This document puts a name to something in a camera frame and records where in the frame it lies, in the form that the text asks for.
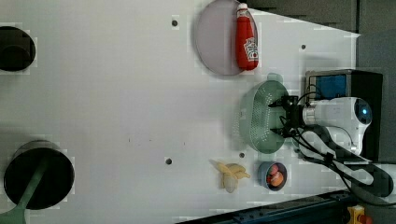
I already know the green ladle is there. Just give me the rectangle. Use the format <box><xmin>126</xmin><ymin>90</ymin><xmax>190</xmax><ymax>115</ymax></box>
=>
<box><xmin>0</xmin><ymin>160</ymin><xmax>48</xmax><ymax>224</ymax></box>

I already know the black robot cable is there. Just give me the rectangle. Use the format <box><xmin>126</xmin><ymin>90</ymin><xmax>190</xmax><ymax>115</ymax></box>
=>
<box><xmin>278</xmin><ymin>91</ymin><xmax>396</xmax><ymax>207</ymax></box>

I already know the blue bowl with fruit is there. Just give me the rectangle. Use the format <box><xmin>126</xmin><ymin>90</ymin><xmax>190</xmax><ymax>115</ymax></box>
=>
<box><xmin>258</xmin><ymin>161</ymin><xmax>288</xmax><ymax>191</ymax></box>

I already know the red ketchup bottle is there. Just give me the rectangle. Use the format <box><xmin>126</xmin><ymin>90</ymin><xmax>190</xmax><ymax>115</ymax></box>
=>
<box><xmin>235</xmin><ymin>3</ymin><xmax>259</xmax><ymax>71</ymax></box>

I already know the black pot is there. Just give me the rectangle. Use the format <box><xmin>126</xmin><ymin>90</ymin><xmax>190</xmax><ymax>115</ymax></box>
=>
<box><xmin>3</xmin><ymin>140</ymin><xmax>75</xmax><ymax>210</ymax></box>

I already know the green plastic strainer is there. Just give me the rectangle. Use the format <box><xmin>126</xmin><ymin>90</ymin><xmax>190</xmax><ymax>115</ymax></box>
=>
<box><xmin>239</xmin><ymin>73</ymin><xmax>289</xmax><ymax>154</ymax></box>

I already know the grey round plate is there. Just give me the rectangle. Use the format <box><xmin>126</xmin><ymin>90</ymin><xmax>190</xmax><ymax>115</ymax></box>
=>
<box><xmin>194</xmin><ymin>0</ymin><xmax>258</xmax><ymax>76</ymax></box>

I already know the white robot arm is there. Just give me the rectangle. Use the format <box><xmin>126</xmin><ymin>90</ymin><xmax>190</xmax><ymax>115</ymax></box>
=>
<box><xmin>269</xmin><ymin>95</ymin><xmax>395</xmax><ymax>198</ymax></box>

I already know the peeled toy banana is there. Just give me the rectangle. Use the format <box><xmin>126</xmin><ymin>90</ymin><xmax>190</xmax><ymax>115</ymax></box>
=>
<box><xmin>211</xmin><ymin>161</ymin><xmax>251</xmax><ymax>193</ymax></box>

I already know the yellow red emergency button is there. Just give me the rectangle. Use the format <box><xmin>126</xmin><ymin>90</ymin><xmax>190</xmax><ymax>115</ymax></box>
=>
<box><xmin>347</xmin><ymin>205</ymin><xmax>373</xmax><ymax>224</ymax></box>

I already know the black round container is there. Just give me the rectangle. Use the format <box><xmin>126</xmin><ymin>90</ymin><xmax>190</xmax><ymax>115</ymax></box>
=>
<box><xmin>0</xmin><ymin>26</ymin><xmax>35</xmax><ymax>72</ymax></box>

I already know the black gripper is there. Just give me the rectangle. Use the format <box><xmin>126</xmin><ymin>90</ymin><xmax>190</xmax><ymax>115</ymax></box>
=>
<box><xmin>269</xmin><ymin>95</ymin><xmax>305</xmax><ymax>138</ymax></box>

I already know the silver toaster oven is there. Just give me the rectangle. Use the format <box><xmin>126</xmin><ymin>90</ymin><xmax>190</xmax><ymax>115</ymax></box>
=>
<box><xmin>305</xmin><ymin>69</ymin><xmax>383</xmax><ymax>161</ymax></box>

